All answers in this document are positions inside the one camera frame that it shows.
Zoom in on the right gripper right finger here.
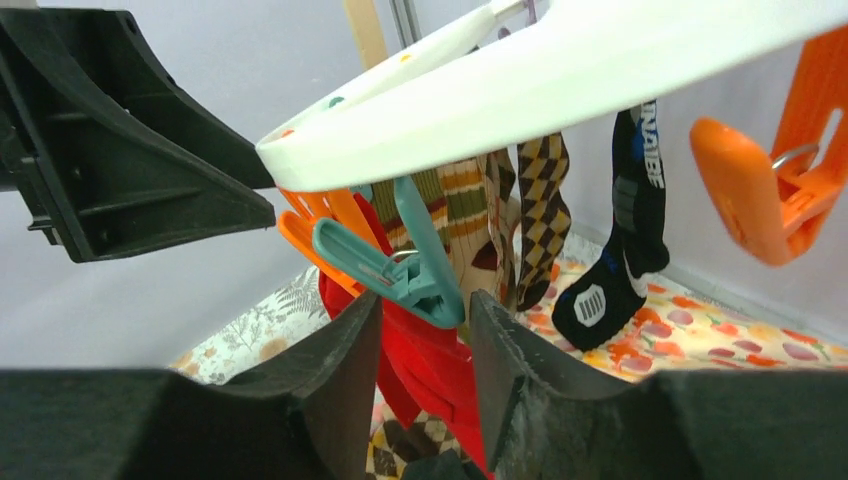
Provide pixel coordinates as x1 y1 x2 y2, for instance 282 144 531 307
470 291 847 479

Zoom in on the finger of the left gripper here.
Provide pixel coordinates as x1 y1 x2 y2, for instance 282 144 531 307
1 7 275 263

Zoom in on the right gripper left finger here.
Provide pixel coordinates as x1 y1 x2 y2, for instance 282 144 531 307
1 293 382 479

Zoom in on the teal clothes peg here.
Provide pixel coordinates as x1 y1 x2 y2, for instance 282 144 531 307
313 176 465 329

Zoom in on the white round clip hanger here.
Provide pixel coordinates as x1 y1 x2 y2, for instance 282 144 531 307
256 1 847 192

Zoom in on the brown argyle sock in basket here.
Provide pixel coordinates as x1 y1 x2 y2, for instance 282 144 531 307
364 405 469 480

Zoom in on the floral table cloth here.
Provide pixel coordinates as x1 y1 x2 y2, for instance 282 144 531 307
170 267 330 384

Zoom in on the hanging black lettered sock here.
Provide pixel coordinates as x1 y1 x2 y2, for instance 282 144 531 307
552 100 670 351

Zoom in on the hanging brown argyle sock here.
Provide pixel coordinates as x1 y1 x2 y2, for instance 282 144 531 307
492 132 572 312

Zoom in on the hanging green striped sock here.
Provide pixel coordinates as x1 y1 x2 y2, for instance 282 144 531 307
412 156 508 301

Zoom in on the large orange clothes peg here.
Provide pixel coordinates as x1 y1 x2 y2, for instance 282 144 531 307
689 26 847 266

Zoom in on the wooden drying rack frame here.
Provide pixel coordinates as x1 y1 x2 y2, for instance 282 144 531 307
342 0 388 70

